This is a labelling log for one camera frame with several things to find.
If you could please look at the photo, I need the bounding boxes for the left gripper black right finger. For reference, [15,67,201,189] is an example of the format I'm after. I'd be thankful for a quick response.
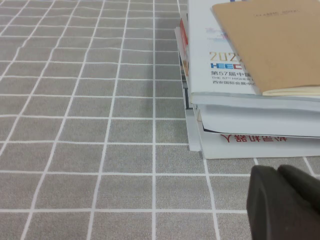
[276,164,320,213]

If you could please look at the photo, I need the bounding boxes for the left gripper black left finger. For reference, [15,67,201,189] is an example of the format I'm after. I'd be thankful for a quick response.
[246,164,320,240]

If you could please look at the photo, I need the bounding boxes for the white brochure with red text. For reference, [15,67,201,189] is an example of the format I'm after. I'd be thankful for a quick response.
[199,130,320,160]

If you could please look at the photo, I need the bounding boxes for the white book red characters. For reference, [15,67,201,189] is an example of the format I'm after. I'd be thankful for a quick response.
[198,103,320,139]

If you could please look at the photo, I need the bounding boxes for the thin white magazine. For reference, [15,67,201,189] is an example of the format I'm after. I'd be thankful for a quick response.
[174,12,204,153]

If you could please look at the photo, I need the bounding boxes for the tan paper notebook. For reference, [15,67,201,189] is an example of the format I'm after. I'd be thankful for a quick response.
[211,0,320,97]

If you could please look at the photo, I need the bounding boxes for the white HEEC catalogue book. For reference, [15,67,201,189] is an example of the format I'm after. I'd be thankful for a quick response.
[186,0,320,113]

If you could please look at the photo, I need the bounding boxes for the grey checked tablecloth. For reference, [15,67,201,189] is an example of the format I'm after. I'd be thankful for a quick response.
[0,0,320,240]

